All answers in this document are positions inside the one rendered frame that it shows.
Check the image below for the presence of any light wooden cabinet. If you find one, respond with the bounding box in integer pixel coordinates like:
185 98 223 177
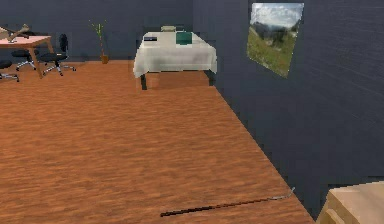
315 180 384 224

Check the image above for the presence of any green book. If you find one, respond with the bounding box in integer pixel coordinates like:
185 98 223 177
175 31 193 46

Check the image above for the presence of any black office chair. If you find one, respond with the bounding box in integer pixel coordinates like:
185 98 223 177
0 59 20 83
11 31 38 72
39 33 77 77

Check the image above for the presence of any long thin dark stick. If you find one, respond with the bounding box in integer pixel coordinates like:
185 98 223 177
159 187 296 218

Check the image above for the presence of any bed with white cover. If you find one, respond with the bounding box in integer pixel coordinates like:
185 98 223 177
132 25 218 91

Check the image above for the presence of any house plant in brown pot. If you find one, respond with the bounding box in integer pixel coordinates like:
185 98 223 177
88 19 110 65

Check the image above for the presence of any brown desk lamp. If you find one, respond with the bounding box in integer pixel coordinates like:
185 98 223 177
0 23 31 44

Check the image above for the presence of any framed landscape picture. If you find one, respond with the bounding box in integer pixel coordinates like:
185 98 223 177
246 2 305 79

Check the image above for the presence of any wooden desk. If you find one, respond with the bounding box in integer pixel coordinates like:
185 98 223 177
0 35 55 80

